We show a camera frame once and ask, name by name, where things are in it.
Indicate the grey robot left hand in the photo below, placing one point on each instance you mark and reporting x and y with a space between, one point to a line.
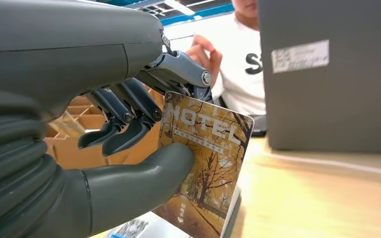
62 49

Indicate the hotel ID card autumn print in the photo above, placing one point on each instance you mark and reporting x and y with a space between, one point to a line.
210 164

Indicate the person in white shirt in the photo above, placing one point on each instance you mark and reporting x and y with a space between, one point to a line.
239 42

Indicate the white label sticker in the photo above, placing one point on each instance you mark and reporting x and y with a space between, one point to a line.
300 56

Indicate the grey laptop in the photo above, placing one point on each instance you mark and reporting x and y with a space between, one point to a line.
328 108

